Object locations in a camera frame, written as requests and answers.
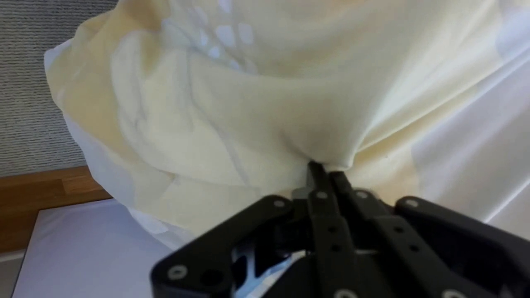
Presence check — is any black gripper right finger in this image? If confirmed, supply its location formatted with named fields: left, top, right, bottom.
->
left=331, top=172, right=530, bottom=298

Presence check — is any yellow grey floral bed sheet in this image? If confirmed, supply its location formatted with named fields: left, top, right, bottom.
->
left=45, top=0, right=530, bottom=245

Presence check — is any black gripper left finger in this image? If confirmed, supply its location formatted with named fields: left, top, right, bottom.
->
left=151, top=162, right=353, bottom=298

